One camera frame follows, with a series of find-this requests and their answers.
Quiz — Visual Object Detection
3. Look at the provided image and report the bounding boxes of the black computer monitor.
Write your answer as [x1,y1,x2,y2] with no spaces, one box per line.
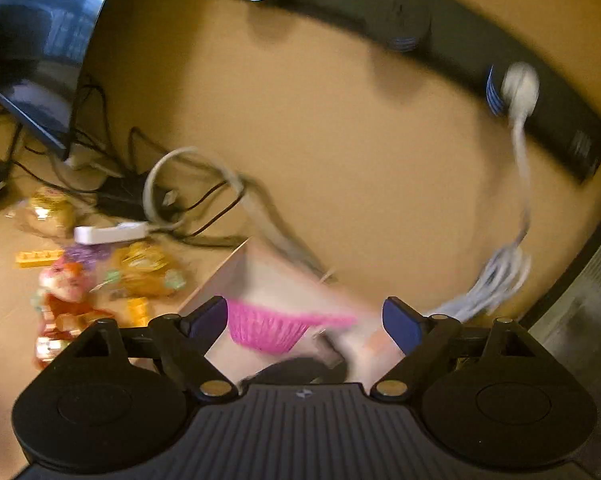
[0,0,126,161]

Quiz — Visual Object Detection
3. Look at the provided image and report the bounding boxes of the grey cable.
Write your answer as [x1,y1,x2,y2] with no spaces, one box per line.
[143,147,338,283]

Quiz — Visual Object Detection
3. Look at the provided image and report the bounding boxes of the yellow bread packet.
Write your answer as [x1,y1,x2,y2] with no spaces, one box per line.
[18,187,78,238]
[108,242,186,298]

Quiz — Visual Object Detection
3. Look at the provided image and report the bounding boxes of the black pouch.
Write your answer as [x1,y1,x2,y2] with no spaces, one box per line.
[240,332,351,391]

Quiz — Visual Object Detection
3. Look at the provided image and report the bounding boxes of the black adapter box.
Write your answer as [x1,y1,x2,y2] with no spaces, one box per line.
[95,175,154,221]

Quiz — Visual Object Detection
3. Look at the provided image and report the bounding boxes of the yellow toy block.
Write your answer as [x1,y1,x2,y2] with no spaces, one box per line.
[125,297,151,326]
[14,249,66,267]

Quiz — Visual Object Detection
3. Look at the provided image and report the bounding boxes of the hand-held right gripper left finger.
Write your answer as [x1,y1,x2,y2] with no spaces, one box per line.
[55,296,238,403]

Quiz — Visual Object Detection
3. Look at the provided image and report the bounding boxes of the pink cardboard box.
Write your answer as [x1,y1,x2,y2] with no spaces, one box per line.
[178,237,406,391]

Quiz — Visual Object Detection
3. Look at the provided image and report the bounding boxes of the small white box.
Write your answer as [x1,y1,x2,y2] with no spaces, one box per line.
[74,221,148,246]

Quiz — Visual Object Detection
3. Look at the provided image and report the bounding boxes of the white power cable with plug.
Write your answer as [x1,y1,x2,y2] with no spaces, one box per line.
[425,61,541,323]

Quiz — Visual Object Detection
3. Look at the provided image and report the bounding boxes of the purple toy piece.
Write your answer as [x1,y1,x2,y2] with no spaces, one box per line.
[63,245,108,268]

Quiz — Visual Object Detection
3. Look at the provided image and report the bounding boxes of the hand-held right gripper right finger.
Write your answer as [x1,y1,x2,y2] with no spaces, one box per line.
[370,296,551,402]

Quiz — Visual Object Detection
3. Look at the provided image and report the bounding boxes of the pink ribbed basket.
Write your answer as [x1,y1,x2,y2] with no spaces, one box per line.
[228,297,358,353]

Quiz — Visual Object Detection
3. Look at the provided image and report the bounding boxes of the white power strip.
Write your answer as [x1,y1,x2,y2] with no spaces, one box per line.
[63,152,111,176]

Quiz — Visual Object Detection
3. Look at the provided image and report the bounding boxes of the black cables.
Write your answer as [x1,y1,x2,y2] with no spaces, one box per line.
[10,75,246,248]

